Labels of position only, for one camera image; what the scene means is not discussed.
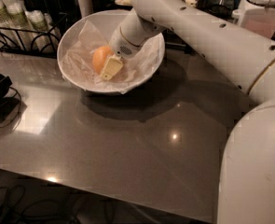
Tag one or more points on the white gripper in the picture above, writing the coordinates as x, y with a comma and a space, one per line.
120, 45

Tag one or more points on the orange fruit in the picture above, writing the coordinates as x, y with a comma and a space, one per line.
100, 56

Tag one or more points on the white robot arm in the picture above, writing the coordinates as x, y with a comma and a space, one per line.
247, 179

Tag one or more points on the white bowl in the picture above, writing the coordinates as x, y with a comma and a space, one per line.
78, 75

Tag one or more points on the white paper liner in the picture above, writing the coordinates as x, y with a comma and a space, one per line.
78, 53

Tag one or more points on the black shelf with packets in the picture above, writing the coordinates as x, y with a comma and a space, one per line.
178, 16

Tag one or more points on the white cylinder cup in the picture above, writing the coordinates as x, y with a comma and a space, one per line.
85, 0

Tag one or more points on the paper cup stack right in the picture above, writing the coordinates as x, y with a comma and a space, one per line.
39, 24

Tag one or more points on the paper cup stack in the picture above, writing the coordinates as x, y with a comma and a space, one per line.
20, 25
5, 23
39, 24

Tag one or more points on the paper cup stack middle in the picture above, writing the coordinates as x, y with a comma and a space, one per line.
20, 25

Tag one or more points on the paper cup stack left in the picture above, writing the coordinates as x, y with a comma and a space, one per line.
5, 23

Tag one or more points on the black pan on stand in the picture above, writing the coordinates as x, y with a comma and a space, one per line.
10, 102

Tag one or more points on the white appliance with bowls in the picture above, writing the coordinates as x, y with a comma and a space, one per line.
257, 16

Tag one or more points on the black wire cup rack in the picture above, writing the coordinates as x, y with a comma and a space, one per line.
32, 42

